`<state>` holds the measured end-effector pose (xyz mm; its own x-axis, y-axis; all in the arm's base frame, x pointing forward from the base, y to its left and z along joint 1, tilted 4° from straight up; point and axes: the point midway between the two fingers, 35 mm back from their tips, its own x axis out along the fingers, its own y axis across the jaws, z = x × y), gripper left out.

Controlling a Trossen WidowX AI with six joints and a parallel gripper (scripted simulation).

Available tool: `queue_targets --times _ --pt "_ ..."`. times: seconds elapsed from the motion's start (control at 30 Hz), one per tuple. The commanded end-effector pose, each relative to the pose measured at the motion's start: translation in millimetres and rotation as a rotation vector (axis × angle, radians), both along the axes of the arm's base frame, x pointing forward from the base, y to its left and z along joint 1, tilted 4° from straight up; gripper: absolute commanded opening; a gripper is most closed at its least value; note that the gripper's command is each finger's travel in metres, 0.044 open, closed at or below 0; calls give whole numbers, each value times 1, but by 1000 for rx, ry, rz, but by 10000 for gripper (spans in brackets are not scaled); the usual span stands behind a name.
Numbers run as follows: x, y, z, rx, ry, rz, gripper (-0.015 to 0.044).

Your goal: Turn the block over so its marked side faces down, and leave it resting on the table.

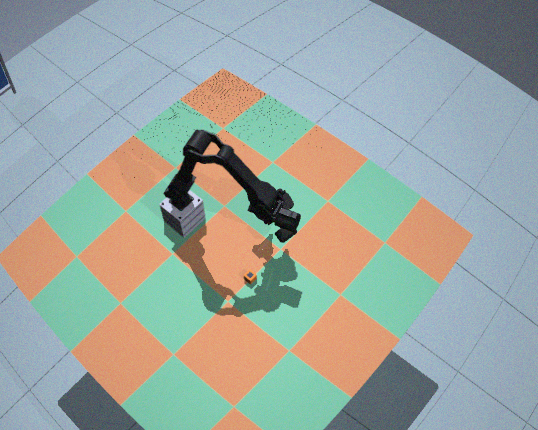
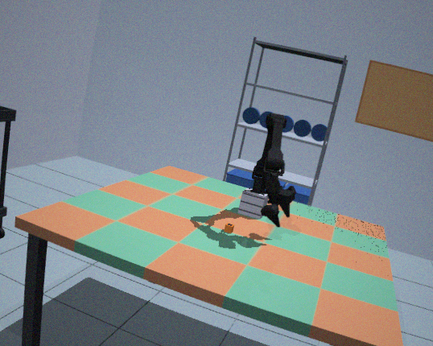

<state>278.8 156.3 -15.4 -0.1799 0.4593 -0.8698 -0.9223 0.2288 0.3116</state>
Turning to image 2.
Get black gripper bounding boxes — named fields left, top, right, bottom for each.
left=261, top=190, right=290, bottom=227

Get brown cube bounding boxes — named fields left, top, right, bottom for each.
left=224, top=223, right=234, bottom=234

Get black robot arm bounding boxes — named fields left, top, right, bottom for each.
left=251, top=113, right=296, bottom=204

